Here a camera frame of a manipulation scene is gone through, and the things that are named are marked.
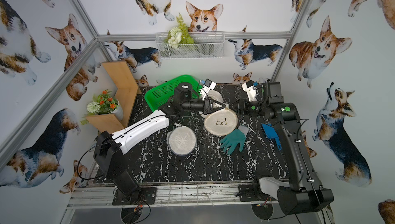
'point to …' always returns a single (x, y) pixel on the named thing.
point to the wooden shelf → (122, 76)
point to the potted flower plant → (104, 104)
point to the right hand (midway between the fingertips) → (236, 103)
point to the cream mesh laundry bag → (222, 122)
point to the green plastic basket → (160, 95)
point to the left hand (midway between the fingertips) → (223, 102)
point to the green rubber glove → (237, 136)
